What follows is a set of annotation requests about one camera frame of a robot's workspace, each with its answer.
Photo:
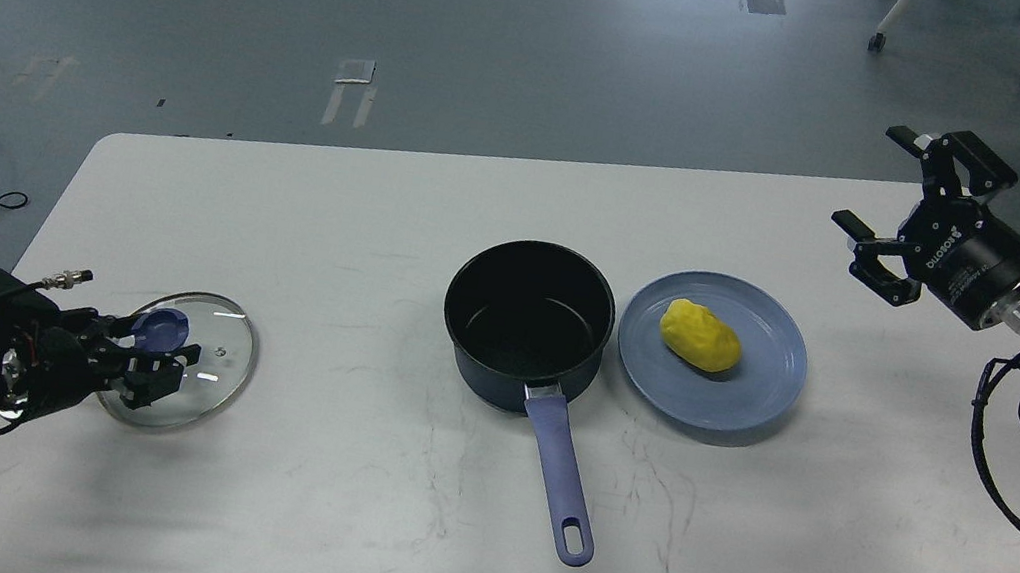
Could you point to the blue plate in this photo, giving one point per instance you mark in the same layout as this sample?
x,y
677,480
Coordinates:
x,y
756,392

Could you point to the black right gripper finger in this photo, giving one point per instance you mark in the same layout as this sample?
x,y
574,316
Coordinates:
x,y
956,167
866,265

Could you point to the dark blue saucepan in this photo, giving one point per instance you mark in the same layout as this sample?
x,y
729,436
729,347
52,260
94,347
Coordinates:
x,y
529,321

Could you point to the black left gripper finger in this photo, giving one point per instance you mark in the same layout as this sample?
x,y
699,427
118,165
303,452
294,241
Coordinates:
x,y
146,376
130,332

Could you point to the yellow potato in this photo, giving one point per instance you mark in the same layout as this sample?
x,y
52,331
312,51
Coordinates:
x,y
697,336

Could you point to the glass lid blue knob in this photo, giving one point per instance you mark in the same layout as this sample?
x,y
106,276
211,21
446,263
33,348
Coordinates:
x,y
228,353

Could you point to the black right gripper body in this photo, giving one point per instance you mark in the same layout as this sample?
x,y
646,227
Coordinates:
x,y
964,256

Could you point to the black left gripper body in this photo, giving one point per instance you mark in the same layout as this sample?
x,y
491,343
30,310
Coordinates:
x,y
47,369

